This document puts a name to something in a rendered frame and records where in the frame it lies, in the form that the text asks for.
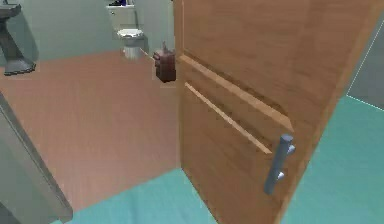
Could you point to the dark brown toilet brush holder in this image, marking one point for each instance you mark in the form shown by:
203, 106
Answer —
164, 65

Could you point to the brown wooden room door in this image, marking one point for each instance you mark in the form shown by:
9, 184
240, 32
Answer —
240, 66

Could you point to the white toilet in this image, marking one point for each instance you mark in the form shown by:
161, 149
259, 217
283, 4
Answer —
130, 30

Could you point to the dark blue object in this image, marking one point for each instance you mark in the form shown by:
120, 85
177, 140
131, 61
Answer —
118, 2

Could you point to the grey pedestal sink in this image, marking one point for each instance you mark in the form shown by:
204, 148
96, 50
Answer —
11, 40

